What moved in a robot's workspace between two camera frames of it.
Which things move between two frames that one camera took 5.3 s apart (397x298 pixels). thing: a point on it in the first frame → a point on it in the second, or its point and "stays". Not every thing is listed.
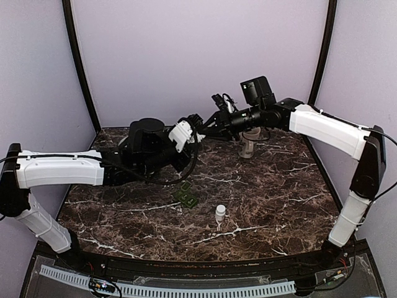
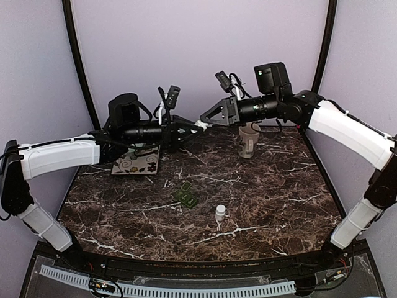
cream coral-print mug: x=247 y=137 stays
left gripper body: x=181 y=165 → x=169 y=134
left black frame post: x=75 y=46 stays
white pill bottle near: x=220 y=212 stays
